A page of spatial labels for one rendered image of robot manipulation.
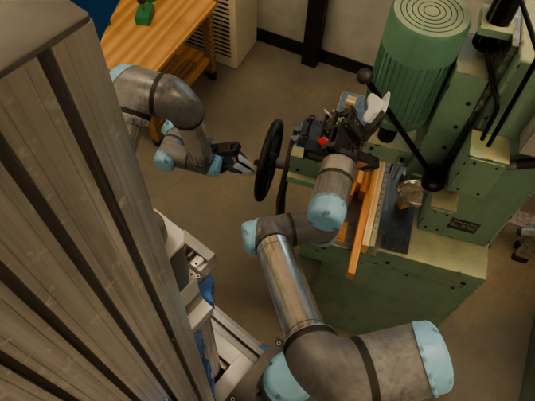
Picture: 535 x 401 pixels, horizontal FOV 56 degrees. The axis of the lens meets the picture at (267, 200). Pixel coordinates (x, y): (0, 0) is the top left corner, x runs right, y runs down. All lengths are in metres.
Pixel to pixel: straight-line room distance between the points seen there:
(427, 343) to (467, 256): 0.89
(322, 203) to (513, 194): 0.64
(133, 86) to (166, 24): 1.32
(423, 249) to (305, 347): 0.90
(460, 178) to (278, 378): 0.64
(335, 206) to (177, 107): 0.54
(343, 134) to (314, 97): 1.94
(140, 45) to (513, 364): 2.21
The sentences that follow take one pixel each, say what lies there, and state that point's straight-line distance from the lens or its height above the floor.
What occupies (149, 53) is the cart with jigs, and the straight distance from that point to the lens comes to 2.53.
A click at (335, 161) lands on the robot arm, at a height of 1.37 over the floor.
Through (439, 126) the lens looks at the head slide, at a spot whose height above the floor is 1.24.
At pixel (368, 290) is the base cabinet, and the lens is 1.90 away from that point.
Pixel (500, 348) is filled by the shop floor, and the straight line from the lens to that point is 2.54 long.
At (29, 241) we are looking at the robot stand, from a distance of 0.38.
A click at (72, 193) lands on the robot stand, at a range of 0.38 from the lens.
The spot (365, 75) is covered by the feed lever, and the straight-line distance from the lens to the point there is 1.15.
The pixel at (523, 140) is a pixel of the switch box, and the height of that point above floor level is 1.34.
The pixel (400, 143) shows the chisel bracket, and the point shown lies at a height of 1.07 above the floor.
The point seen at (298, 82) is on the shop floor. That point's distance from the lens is 3.11.
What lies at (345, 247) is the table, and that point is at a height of 0.90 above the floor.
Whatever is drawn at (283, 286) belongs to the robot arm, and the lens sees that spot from 0.94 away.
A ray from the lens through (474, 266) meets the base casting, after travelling 1.69.
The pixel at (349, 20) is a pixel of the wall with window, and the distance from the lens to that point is 3.01.
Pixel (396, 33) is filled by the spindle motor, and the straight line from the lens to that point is 1.18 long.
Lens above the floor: 2.22
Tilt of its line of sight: 59 degrees down
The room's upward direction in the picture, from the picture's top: 4 degrees clockwise
